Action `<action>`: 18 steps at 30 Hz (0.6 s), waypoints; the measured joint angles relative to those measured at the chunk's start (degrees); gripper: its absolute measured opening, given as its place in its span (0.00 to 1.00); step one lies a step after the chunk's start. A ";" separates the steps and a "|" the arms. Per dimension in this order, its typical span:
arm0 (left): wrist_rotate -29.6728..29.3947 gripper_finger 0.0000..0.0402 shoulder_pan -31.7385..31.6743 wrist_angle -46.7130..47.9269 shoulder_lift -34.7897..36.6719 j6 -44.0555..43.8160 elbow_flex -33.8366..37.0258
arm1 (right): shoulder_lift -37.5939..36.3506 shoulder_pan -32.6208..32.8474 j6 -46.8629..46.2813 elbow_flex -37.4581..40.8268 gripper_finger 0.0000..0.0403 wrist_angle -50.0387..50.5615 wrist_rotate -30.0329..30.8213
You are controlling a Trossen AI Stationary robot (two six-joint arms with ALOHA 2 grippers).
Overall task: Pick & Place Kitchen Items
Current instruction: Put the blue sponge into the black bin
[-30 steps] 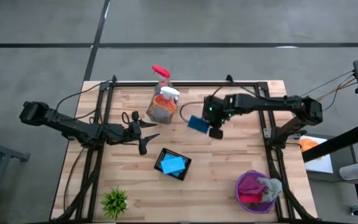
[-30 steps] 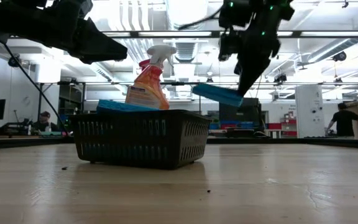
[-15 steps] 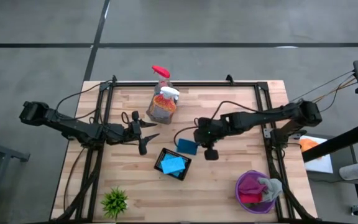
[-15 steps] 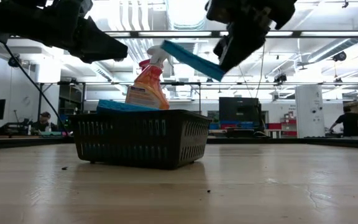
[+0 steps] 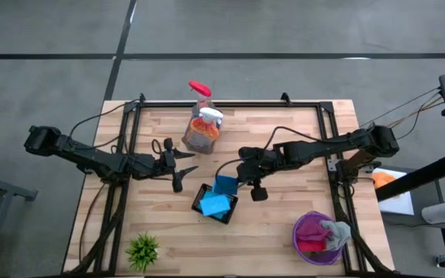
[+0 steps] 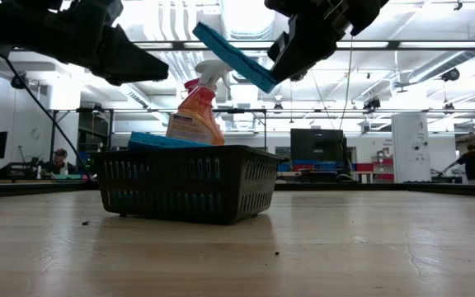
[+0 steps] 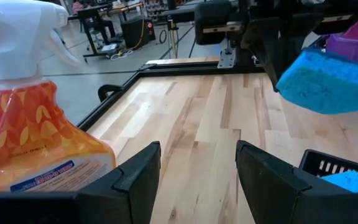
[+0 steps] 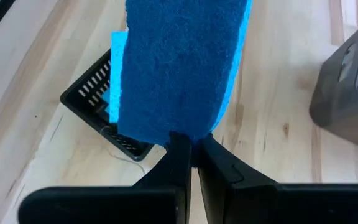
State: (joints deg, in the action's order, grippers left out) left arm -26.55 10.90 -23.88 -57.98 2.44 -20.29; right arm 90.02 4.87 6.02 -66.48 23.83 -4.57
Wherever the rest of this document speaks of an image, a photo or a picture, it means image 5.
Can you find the orange spray bottle white trigger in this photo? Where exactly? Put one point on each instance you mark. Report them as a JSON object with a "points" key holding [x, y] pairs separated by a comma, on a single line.
{"points": [[205, 129]]}

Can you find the small black caster wheel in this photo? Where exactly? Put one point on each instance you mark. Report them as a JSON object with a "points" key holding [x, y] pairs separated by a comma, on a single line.
{"points": [[442, 261]]}

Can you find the black plastic basket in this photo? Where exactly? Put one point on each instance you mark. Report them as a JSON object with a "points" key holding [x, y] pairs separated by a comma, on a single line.
{"points": [[233, 202]]}

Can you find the orange cloth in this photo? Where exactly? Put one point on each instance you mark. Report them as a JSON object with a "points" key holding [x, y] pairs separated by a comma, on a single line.
{"points": [[384, 180]]}

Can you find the Windex spray bottle red trigger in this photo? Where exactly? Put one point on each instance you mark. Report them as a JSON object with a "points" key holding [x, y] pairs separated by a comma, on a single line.
{"points": [[200, 89]]}

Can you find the red cloth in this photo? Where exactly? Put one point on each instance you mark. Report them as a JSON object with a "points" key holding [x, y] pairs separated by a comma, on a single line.
{"points": [[311, 246]]}

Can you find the grey metal stand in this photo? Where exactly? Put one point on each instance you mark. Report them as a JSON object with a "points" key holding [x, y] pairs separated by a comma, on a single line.
{"points": [[14, 189]]}

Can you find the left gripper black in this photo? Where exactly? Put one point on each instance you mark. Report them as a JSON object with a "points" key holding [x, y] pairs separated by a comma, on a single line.
{"points": [[164, 166]]}

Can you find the black aluminium table frame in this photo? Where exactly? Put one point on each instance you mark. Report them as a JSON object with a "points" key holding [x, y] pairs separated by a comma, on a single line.
{"points": [[245, 104]]}

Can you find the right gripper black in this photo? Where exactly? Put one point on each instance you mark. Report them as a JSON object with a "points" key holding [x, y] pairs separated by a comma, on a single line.
{"points": [[253, 162]]}

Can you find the grey cloth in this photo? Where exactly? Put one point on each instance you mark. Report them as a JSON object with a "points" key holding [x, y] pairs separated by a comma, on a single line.
{"points": [[338, 233]]}

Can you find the white flat box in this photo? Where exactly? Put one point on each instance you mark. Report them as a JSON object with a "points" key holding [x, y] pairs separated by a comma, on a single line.
{"points": [[400, 204]]}

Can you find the black diagonal beam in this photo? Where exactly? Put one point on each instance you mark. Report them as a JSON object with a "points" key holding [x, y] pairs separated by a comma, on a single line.
{"points": [[419, 177]]}

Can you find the dark blue sponge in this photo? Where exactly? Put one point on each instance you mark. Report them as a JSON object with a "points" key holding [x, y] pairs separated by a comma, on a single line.
{"points": [[224, 184]]}

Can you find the purple plastic bowl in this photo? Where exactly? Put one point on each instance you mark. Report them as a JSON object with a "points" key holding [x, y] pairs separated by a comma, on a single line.
{"points": [[315, 259]]}

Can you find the green plant white pot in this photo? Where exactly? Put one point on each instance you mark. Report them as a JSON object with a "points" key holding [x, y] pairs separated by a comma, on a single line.
{"points": [[142, 253]]}

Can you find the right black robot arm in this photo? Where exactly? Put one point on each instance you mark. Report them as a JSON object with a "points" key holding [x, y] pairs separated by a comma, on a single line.
{"points": [[323, 148]]}

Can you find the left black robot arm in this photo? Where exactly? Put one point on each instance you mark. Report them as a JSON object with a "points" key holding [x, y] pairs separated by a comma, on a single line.
{"points": [[91, 160]]}

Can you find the white roll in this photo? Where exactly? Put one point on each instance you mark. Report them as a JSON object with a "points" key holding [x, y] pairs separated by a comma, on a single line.
{"points": [[439, 212]]}

